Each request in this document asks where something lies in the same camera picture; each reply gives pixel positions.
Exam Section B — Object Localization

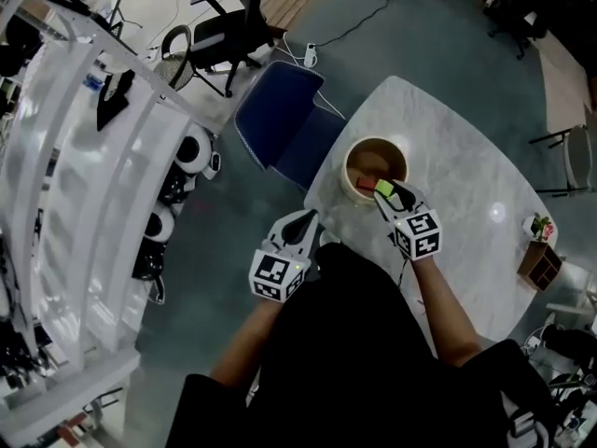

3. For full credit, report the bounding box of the grey dining chair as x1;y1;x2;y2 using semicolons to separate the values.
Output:
529;123;597;199

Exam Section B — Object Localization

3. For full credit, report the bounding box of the black mesh chair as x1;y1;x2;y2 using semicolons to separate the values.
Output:
152;24;195;92

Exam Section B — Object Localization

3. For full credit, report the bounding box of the person's left forearm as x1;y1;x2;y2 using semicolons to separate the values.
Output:
209;299;285;389

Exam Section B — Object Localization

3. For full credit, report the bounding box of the blue upholstered chair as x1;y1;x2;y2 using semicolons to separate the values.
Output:
232;60;349;193

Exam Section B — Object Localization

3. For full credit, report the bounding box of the person's right forearm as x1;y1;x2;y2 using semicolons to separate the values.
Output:
408;257;484;368

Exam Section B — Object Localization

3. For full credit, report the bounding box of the potted pink flower plant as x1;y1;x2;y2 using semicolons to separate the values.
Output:
521;212;559;243

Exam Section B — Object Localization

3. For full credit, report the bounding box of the white display shelf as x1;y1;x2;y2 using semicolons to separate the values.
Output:
0;0;220;442

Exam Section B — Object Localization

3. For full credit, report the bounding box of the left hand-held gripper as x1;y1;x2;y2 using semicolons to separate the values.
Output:
248;208;321;304

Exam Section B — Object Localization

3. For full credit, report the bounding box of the white round robot toy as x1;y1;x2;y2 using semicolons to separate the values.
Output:
142;203;178;245
172;123;223;181

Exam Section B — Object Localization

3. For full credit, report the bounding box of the cream patterned bucket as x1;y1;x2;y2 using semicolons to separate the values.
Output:
342;136;410;204

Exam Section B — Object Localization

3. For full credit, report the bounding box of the brown wooden desk organizer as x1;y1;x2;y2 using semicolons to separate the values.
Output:
516;240;564;292

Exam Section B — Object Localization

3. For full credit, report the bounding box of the black armrest office chair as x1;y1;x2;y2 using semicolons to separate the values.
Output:
188;0;276;100

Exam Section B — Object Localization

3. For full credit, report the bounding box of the person's black shirt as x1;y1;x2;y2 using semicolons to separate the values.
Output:
165;243;559;448

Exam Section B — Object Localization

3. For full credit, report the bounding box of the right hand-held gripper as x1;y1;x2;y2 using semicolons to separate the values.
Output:
372;179;443;262

